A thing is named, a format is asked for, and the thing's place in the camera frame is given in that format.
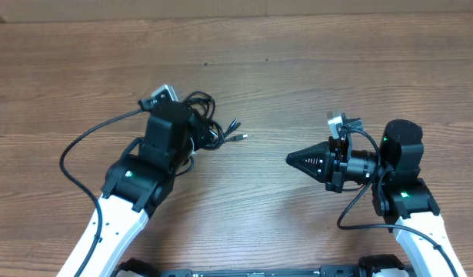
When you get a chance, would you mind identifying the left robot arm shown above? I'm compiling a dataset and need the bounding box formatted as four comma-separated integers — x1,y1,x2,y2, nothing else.
58,96,225,276

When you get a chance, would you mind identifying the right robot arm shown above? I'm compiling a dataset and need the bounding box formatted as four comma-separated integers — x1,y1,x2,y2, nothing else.
286,115,465,276

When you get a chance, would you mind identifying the black multi-connector cable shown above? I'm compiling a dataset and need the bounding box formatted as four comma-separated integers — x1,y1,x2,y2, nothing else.
181,90,249,152

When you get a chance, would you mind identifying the camera black cable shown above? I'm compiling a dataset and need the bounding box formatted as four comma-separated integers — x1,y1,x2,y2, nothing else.
58,98,158,277
335,118,460,277

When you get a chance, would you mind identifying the right camera black cable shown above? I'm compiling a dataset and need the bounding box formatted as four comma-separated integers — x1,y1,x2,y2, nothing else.
335,118,460,277

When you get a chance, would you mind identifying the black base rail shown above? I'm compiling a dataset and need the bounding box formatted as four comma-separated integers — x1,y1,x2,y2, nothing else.
112,254,416,277

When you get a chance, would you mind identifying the left camera black cable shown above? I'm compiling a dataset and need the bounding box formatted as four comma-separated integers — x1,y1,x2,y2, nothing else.
58,98,158,277

